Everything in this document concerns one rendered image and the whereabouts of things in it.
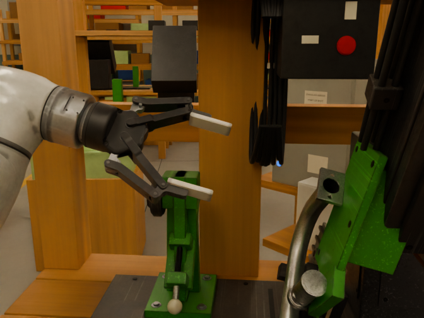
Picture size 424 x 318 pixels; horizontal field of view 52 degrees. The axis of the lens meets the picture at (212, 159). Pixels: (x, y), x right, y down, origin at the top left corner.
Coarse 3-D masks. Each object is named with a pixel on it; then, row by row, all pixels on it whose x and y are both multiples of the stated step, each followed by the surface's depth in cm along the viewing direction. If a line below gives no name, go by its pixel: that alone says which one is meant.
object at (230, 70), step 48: (48, 0) 91; (240, 0) 88; (48, 48) 93; (240, 48) 90; (240, 96) 92; (48, 144) 99; (240, 144) 95; (48, 192) 102; (240, 192) 98; (48, 240) 105; (240, 240) 101
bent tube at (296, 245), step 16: (320, 176) 67; (336, 176) 67; (320, 192) 65; (336, 192) 67; (304, 208) 74; (320, 208) 70; (304, 224) 74; (304, 240) 75; (288, 256) 75; (304, 256) 74; (288, 272) 73; (288, 288) 71; (288, 304) 69
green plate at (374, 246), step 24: (360, 144) 64; (360, 168) 61; (360, 192) 59; (336, 216) 66; (360, 216) 58; (336, 240) 63; (360, 240) 60; (384, 240) 60; (336, 264) 60; (360, 264) 61; (384, 264) 60
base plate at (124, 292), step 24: (120, 288) 94; (144, 288) 94; (216, 288) 94; (240, 288) 94; (264, 288) 94; (96, 312) 86; (120, 312) 86; (216, 312) 86; (240, 312) 86; (264, 312) 86
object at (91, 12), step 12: (96, 12) 704; (108, 12) 704; (120, 12) 705; (132, 12) 705; (144, 12) 706; (168, 12) 707; (180, 12) 708; (192, 12) 708; (96, 24) 720; (108, 24) 720; (120, 24) 730; (132, 24) 717; (144, 24) 719; (120, 60) 733; (132, 60) 735; (144, 60) 736; (132, 84) 744
